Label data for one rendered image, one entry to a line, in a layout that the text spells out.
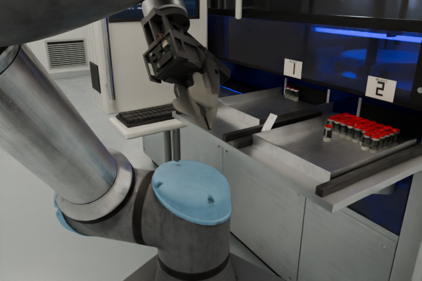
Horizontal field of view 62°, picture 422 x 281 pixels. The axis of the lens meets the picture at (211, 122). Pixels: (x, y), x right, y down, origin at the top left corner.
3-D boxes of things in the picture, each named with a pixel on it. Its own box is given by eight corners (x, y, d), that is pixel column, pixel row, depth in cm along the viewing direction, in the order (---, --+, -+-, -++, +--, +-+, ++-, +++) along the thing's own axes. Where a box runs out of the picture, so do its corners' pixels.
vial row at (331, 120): (329, 130, 106) (331, 116, 105) (384, 150, 92) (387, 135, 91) (324, 132, 105) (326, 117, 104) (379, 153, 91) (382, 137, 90)
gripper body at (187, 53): (149, 85, 55) (132, 27, 60) (187, 95, 62) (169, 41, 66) (181, 58, 51) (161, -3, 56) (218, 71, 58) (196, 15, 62)
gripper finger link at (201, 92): (189, 126, 51) (173, 74, 55) (215, 130, 56) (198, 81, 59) (205, 116, 49) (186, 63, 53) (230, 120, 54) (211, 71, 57)
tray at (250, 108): (281, 95, 145) (281, 86, 144) (332, 111, 124) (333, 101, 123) (212, 108, 127) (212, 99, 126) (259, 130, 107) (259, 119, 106)
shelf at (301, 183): (272, 96, 149) (272, 91, 149) (449, 156, 94) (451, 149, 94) (171, 116, 125) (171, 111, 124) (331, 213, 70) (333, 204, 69)
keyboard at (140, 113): (201, 102, 160) (201, 96, 160) (218, 110, 149) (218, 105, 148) (115, 118, 140) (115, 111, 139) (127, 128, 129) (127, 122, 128)
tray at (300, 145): (333, 122, 113) (335, 112, 112) (414, 150, 93) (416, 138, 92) (252, 145, 96) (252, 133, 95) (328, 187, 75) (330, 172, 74)
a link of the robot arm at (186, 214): (221, 281, 50) (223, 199, 45) (134, 265, 53) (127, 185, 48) (237, 229, 60) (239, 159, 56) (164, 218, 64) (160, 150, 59)
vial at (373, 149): (371, 150, 93) (374, 133, 91) (379, 153, 91) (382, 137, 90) (366, 152, 92) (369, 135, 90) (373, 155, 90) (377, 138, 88)
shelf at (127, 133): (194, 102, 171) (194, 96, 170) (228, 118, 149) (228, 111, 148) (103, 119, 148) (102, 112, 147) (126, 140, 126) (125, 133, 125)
